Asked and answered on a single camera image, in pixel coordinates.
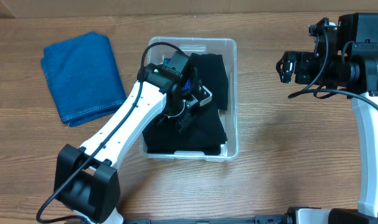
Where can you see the blue denim cloth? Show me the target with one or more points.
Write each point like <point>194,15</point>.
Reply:
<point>83,78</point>

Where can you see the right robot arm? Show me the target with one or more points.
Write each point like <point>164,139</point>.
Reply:
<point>344,62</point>

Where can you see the blue green sequin garment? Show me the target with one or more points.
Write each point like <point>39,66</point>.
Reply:
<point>183,67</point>

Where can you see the black cloth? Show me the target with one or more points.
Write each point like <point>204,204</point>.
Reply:
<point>206,130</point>

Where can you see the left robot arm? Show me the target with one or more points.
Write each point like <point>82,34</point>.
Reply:
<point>86,178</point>

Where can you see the black garment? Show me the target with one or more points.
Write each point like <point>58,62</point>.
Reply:
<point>214,150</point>
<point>212,73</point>

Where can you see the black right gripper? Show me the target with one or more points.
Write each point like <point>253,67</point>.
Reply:
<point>302,60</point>

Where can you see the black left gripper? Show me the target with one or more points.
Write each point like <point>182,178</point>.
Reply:
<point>182,122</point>

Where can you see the clear plastic storage bin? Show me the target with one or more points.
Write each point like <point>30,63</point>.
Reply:
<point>166,47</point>

